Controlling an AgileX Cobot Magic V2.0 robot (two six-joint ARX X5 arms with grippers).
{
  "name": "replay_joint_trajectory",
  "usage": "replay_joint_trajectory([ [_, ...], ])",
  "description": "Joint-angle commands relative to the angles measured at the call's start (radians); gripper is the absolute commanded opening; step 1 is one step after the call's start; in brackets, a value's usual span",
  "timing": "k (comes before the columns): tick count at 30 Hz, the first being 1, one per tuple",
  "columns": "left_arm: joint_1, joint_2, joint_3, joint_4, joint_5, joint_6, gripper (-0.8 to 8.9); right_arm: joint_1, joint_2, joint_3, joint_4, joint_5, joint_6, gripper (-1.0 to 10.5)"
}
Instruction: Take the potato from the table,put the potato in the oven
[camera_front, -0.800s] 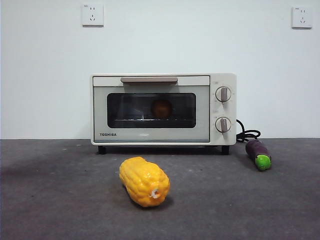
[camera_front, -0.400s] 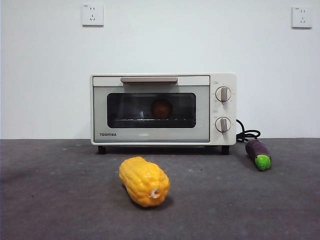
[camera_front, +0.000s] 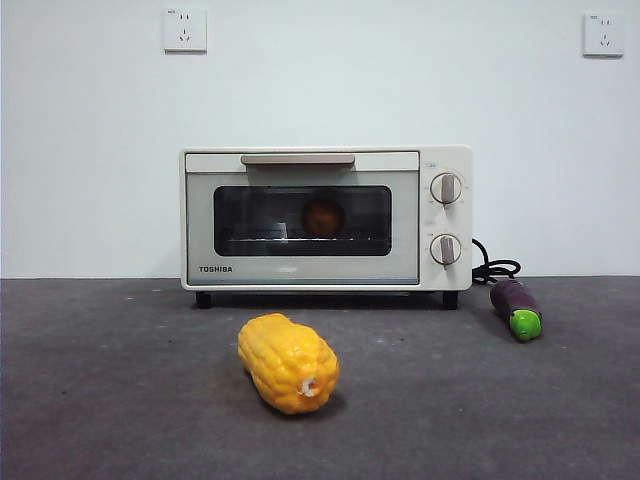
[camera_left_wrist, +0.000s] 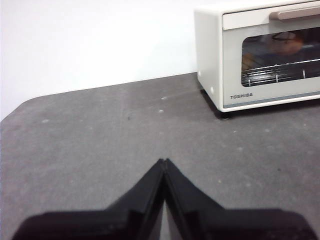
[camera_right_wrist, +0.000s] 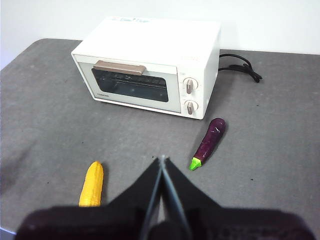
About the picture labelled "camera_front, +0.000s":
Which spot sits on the yellow toy corn cob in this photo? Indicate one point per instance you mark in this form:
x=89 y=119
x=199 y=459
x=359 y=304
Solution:
x=284 y=360

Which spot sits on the beige oven knob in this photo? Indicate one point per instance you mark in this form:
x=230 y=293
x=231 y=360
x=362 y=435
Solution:
x=446 y=188
x=446 y=249

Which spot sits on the white wall socket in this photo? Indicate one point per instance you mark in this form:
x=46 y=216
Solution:
x=603 y=35
x=185 y=31

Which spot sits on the white toaster oven body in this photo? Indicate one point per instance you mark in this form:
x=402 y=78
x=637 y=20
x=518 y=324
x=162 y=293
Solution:
x=450 y=280

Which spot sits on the purple toy eggplant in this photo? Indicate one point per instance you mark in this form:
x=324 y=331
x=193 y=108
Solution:
x=514 y=301

